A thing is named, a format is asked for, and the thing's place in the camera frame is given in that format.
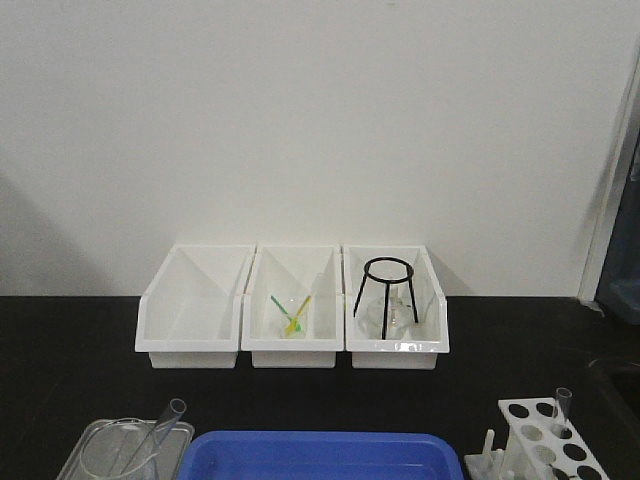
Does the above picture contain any middle white storage bin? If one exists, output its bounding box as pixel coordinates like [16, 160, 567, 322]
[241, 245, 345, 368]

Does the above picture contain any test tube in rack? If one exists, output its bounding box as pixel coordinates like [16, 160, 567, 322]
[551, 387, 573, 439]

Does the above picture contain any right white storage bin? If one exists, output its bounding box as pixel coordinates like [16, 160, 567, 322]
[342, 245, 450, 370]

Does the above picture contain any black wire tripod stand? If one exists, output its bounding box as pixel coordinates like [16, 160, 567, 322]
[353, 256, 419, 340]

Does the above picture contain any yellow plastic stirrer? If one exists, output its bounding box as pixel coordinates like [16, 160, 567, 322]
[283, 295, 311, 339]

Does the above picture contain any white test tube rack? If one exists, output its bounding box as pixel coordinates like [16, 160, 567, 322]
[464, 397, 608, 479]

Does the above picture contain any clear glass test tube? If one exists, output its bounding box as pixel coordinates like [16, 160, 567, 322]
[118, 398, 187, 479]

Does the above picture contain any green plastic stirrer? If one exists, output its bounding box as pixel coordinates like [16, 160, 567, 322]
[270, 295, 302, 336]

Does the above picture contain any blue plastic tray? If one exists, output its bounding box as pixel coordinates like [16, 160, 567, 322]
[178, 431, 464, 479]

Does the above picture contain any white storage bin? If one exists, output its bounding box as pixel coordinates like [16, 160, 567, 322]
[342, 245, 450, 370]
[241, 245, 345, 368]
[135, 244, 256, 369]

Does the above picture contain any left white storage bin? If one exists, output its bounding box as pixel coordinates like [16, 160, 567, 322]
[135, 244, 256, 369]

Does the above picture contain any grey metal tray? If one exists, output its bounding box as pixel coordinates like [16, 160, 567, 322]
[56, 419, 194, 480]

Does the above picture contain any grey pegboard drying rack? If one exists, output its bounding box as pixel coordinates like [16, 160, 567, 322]
[595, 103, 639, 326]

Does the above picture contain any clear glass flask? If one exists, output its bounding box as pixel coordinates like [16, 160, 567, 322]
[365, 286, 414, 340]

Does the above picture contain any clear glass beaker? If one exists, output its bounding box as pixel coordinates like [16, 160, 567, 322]
[79, 418, 158, 479]

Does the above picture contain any small clear cup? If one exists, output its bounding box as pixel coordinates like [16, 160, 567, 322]
[273, 296, 311, 339]

